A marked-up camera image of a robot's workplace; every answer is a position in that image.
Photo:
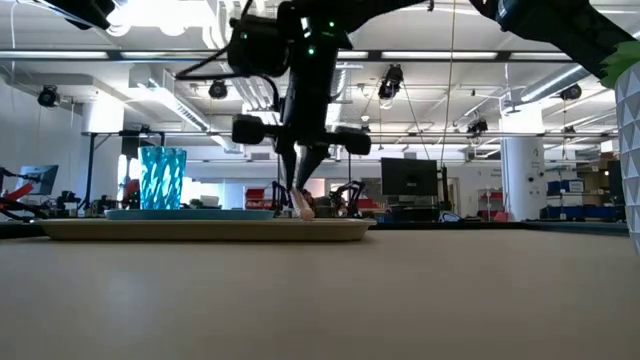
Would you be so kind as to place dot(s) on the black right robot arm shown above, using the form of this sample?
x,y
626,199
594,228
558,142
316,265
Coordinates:
x,y
560,25

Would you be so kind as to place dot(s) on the teal translucent plastic cup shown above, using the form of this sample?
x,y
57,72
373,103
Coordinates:
x,y
162,177

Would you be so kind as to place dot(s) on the black overhead light bar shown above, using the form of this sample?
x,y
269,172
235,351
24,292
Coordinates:
x,y
425,55

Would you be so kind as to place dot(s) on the white faceted plant pot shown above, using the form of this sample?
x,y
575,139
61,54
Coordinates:
x,y
631,165

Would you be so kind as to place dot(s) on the beige plastic tray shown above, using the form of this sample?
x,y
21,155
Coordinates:
x,y
200,230

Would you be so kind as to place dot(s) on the black computer monitor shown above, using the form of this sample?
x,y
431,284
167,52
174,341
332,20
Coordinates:
x,y
409,176

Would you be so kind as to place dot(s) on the green succulent plant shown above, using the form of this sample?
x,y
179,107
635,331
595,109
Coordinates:
x,y
625,62

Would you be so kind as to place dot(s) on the white round column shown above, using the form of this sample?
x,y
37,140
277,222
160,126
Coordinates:
x,y
522,175

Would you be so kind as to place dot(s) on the blue storage box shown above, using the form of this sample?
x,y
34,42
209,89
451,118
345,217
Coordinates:
x,y
565,187

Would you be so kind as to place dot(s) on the black background robot arm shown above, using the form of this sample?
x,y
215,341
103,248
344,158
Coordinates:
x,y
350,192
280,197

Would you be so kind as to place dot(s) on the black ceiling spotlight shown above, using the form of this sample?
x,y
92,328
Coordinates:
x,y
571,92
48,96
477,126
391,82
218,89

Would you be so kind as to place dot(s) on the blue round plate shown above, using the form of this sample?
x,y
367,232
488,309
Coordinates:
x,y
190,215

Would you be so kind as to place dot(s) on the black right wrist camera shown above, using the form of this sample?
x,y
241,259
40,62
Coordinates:
x,y
257,47

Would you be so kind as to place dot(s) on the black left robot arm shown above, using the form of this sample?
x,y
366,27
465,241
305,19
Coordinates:
x,y
85,10

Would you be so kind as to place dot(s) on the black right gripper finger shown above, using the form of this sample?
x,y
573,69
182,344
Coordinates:
x,y
288,162
311,162

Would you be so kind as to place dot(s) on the red storage boxes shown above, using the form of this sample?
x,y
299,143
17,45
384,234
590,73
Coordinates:
x,y
255,199

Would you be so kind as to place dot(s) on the grey-screen monitor on arm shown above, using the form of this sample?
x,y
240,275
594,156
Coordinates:
x,y
39,179

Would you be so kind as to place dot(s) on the black aluminium table frame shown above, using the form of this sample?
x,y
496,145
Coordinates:
x,y
500,227

